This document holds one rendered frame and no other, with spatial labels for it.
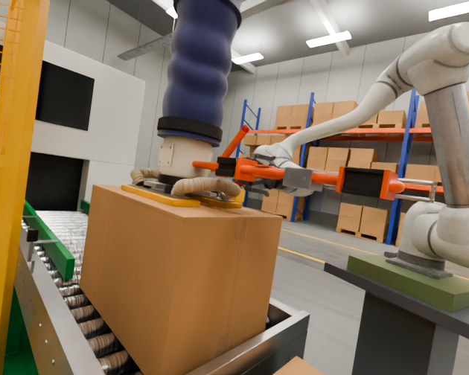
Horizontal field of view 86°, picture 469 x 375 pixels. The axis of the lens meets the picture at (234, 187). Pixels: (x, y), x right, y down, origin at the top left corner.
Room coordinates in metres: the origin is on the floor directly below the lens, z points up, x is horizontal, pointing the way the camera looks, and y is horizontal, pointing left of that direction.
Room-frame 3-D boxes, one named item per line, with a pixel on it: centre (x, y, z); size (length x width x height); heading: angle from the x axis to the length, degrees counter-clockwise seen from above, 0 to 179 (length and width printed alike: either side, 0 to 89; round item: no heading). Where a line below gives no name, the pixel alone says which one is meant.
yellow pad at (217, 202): (0.97, 0.12, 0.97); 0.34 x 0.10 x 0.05; 47
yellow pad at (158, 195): (0.83, 0.25, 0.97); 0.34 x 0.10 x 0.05; 47
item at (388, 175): (0.48, -0.25, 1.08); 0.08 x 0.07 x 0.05; 47
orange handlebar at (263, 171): (0.85, -0.04, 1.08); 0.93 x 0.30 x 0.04; 47
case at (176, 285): (0.90, 0.18, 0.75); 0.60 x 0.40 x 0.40; 47
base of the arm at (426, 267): (1.03, -0.77, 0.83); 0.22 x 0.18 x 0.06; 35
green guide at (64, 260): (1.51, 1.20, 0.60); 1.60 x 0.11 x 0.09; 46
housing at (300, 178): (0.58, -0.15, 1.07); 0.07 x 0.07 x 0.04; 47
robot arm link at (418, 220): (1.00, -0.79, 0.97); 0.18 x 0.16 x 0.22; 3
